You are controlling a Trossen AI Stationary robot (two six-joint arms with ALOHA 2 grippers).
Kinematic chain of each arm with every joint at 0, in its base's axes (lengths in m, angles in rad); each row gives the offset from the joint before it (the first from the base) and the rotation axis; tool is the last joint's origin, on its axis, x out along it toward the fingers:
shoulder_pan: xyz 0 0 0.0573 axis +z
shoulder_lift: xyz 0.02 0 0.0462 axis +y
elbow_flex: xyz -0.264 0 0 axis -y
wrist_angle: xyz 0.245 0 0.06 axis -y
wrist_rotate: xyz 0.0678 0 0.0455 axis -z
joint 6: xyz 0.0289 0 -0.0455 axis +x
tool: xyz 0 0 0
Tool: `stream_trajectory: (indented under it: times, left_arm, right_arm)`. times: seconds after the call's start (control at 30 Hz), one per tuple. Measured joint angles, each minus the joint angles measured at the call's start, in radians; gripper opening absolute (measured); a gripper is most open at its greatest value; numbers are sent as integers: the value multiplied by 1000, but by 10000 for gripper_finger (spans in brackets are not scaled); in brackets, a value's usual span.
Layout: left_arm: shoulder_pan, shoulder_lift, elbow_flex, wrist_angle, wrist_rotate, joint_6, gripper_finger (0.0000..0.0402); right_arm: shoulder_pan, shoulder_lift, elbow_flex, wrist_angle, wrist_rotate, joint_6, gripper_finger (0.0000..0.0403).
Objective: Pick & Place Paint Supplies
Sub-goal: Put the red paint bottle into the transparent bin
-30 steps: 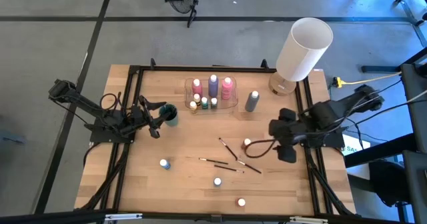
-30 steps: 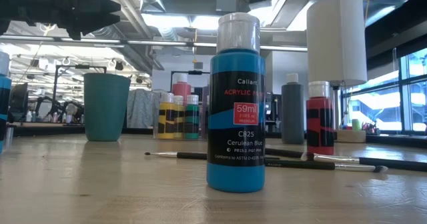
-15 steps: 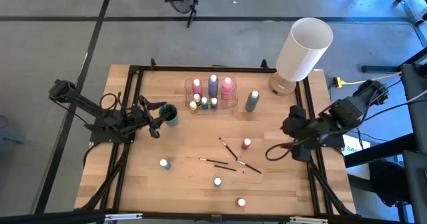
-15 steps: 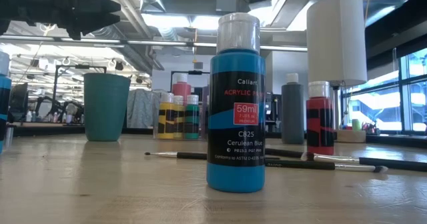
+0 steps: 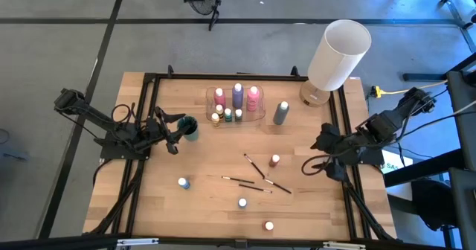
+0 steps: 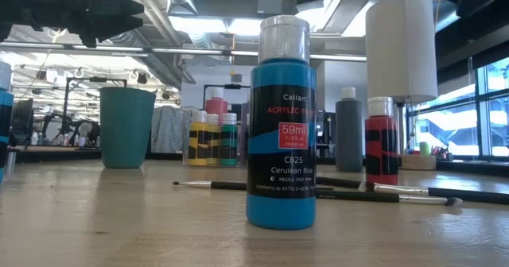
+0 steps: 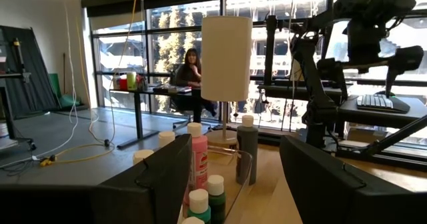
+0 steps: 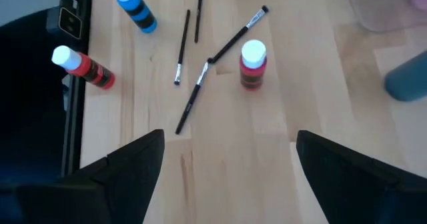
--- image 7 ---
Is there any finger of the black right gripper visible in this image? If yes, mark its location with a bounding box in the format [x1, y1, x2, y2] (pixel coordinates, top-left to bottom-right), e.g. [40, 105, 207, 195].
[385, 67, 406, 97]
[336, 72, 350, 102]

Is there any table lamp white shade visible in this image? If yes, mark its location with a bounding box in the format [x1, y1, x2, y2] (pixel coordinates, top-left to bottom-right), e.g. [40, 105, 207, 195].
[200, 15, 254, 149]

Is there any dark green paint bottle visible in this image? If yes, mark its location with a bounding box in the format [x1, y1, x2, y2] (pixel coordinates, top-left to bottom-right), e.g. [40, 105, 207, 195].
[207, 174, 227, 224]

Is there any clear plastic tray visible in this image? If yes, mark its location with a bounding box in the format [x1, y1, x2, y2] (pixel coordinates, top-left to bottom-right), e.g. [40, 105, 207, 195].
[179, 145, 254, 224]

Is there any person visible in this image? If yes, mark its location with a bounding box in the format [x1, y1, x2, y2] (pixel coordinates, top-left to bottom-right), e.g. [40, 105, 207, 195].
[169, 47, 218, 123]

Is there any black computer keyboard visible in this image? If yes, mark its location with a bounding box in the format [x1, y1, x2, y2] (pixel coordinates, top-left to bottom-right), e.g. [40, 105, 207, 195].
[356, 93, 412, 115]

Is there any black standing desk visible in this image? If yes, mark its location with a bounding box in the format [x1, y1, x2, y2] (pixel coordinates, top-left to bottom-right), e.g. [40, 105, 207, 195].
[109, 85, 203, 151]

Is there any small green container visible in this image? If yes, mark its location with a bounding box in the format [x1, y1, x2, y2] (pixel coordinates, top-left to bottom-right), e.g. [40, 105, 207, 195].
[126, 71, 138, 91]

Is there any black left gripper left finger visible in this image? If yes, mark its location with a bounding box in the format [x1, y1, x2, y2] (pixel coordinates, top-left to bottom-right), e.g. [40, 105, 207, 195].
[99, 133, 193, 224]

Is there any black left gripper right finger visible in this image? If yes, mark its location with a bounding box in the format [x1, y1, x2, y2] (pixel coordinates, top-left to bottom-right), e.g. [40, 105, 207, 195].
[279, 135, 366, 224]

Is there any tall light pink paint bottle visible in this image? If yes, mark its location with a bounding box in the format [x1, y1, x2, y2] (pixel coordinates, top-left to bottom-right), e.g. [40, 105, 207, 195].
[185, 121, 209, 192]

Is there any black backdrop panel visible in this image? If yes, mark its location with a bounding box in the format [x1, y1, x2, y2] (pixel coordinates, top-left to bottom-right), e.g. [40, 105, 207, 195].
[0, 25, 61, 120]

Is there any small teal green paint bottle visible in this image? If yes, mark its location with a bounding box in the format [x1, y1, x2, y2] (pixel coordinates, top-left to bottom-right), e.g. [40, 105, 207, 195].
[185, 188, 212, 224]

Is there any green folded panel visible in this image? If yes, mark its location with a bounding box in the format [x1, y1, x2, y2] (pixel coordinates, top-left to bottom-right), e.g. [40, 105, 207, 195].
[49, 73, 83, 111]

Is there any tall grey paint bottle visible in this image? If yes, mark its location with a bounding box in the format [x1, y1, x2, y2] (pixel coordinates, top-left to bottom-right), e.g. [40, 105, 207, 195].
[235, 114, 260, 186]

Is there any yellow extension cord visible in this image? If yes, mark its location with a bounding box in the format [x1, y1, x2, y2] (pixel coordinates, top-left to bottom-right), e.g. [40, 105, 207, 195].
[39, 0, 140, 168]

